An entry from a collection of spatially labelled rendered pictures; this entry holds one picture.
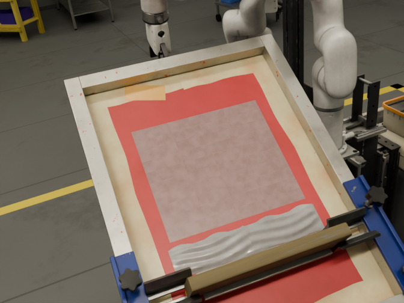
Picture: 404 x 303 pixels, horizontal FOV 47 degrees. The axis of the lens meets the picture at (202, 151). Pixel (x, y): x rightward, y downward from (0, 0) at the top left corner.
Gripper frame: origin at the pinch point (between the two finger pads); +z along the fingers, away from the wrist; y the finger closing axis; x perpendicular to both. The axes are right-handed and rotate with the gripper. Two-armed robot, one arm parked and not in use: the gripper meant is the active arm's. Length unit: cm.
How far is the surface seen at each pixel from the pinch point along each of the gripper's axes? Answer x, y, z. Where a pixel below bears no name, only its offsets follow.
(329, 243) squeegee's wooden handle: -12, -76, -2
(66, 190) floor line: 47, 135, 196
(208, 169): 2.3, -46.4, 0.0
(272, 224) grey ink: -6, -64, 4
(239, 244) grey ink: 3, -66, 5
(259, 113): -16.3, -35.6, -2.9
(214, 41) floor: -184, 396, 276
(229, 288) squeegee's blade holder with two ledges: 9, -75, 4
